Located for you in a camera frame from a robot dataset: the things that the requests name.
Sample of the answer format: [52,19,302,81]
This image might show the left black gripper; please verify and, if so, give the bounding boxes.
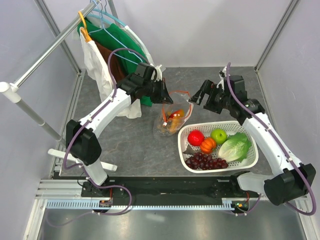
[143,78,173,105]

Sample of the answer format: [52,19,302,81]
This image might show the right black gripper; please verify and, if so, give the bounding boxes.
[188,79,233,115]

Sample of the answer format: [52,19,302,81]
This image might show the clear zip top bag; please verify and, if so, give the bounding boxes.
[153,90,194,137]

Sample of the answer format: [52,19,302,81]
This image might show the yellow ginger root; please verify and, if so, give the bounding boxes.
[164,118,184,134]

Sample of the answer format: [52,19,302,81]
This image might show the brown longan cluster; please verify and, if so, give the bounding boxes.
[155,120,172,135]

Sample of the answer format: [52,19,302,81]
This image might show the green apple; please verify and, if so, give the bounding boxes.
[210,128,228,145]

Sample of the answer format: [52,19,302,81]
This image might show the red apple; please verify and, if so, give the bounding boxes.
[187,130,205,147]

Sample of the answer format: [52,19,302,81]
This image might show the small orange pumpkin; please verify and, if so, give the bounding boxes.
[200,137,217,154]

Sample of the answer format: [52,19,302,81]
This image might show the purple grape bunch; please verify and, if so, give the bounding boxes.
[184,152,229,171]

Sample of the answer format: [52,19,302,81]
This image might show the red yellow mango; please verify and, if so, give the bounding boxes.
[168,109,185,119]

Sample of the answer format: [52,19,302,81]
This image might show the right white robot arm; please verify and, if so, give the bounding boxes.
[189,75,316,209]

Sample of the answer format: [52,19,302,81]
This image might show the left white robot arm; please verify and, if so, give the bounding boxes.
[65,62,173,197]

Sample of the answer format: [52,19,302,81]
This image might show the brown garment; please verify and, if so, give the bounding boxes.
[95,41,126,83]

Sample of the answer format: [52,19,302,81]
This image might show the grey toy fish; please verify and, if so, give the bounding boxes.
[182,144,196,155]

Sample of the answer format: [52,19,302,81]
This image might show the green lettuce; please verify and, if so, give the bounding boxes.
[217,132,252,163]

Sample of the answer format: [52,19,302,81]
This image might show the white shirt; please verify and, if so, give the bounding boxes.
[79,27,142,119]

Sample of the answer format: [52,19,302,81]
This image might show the green shirt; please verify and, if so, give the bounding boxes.
[77,18,147,101]

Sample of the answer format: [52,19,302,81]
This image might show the white plastic basket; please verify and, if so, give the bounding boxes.
[178,120,259,174]

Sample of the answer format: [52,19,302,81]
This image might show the orange hanger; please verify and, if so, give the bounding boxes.
[78,11,92,43]

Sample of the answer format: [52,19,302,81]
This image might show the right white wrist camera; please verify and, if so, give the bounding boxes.
[216,66,229,91]

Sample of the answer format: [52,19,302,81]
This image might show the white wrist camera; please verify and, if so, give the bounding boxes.
[153,64,166,82]
[216,66,229,91]

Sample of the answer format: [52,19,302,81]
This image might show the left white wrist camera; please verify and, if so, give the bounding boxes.
[153,64,166,82]

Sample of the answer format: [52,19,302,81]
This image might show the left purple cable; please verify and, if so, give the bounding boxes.
[44,47,153,228]

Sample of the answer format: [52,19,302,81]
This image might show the blue wire hanger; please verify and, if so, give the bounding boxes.
[85,6,154,73]

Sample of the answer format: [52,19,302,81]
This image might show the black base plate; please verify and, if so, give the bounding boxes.
[80,175,261,203]

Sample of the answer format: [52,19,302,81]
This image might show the grey cable duct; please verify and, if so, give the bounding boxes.
[46,199,234,211]

